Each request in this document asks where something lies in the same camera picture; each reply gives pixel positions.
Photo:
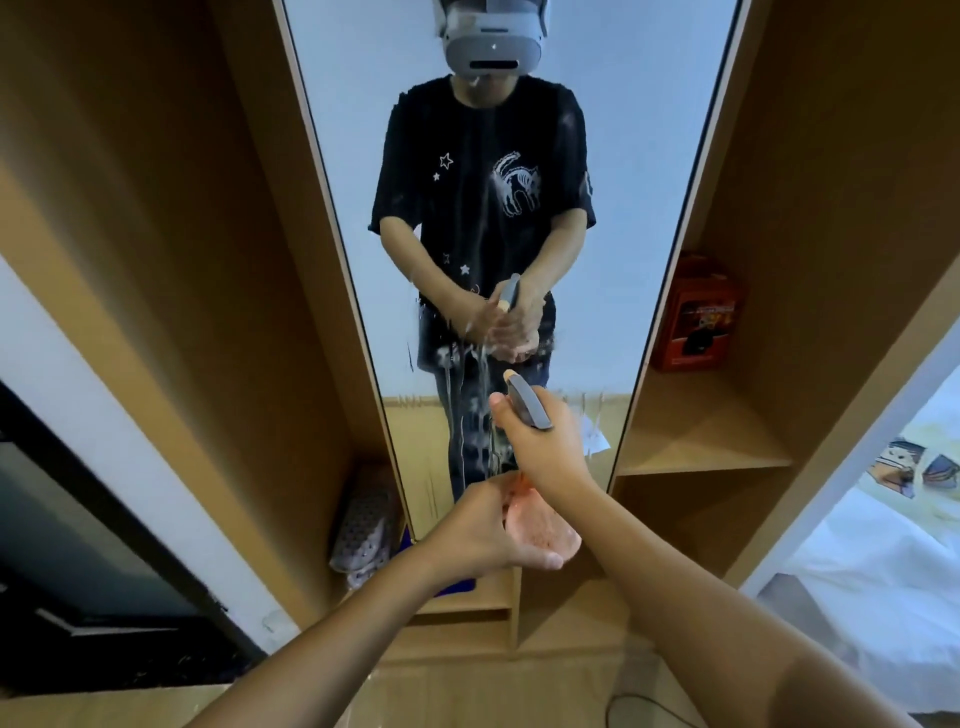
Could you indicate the blue cloth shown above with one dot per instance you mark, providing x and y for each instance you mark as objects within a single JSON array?
[{"x": 457, "y": 589}]

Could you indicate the tall framed mirror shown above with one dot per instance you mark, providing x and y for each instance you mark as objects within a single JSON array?
[{"x": 637, "y": 150}]

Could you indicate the orange spray bottle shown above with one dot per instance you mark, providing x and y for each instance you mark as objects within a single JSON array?
[{"x": 529, "y": 405}]

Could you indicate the cartoon print cloth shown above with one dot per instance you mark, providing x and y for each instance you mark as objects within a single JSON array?
[{"x": 911, "y": 465}]

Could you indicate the person's right hand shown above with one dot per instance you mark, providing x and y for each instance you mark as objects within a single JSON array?
[{"x": 551, "y": 450}]

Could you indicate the person's left forearm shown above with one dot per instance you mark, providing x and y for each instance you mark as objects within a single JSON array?
[{"x": 322, "y": 652}]

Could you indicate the grey dotted slipper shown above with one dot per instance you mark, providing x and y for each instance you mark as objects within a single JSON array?
[
  {"x": 367, "y": 574},
  {"x": 364, "y": 517}
]

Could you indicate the wooden wardrobe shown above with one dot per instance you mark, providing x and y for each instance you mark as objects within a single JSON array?
[{"x": 187, "y": 262}]

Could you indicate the red box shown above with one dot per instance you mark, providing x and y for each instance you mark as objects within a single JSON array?
[{"x": 697, "y": 322}]

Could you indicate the white bed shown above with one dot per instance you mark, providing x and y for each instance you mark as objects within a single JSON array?
[{"x": 885, "y": 585}]

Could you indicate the person's right forearm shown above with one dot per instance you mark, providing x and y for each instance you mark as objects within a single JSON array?
[{"x": 720, "y": 622}]

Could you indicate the person's left hand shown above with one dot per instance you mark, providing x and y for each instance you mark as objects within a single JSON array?
[{"x": 472, "y": 532}]

